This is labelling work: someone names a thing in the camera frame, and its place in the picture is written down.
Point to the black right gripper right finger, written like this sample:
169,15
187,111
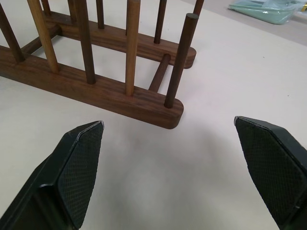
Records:
275,172

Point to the pale green tray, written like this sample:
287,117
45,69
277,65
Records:
266,10

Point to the wooden dowel dish rack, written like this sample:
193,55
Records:
96,88

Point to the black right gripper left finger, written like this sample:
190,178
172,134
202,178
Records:
69,177

